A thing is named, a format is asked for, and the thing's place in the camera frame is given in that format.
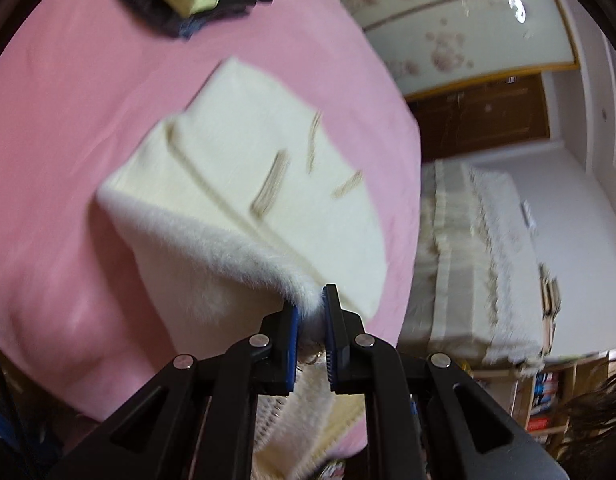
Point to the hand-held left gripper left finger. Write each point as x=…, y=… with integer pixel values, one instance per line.
x=292, y=355

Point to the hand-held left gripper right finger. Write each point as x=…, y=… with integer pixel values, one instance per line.
x=329, y=340

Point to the white fluffy cardigan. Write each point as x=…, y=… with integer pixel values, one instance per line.
x=228, y=170

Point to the folded green and black clothes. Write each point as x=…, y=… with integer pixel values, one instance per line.
x=148, y=15

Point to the wooden bookshelf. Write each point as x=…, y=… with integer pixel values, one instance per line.
x=543, y=395

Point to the stack of books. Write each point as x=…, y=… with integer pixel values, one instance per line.
x=550, y=310

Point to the white paper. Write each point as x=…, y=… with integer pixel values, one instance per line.
x=528, y=212

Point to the brown wooden door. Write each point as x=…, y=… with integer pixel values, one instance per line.
x=478, y=120

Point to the person's dark hair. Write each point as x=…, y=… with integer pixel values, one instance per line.
x=598, y=420

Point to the pink bed blanket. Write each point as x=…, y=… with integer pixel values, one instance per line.
x=63, y=135

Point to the floral sliding wardrobe doors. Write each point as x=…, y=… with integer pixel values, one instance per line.
x=438, y=20

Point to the round ceiling light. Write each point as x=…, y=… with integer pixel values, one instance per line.
x=516, y=6

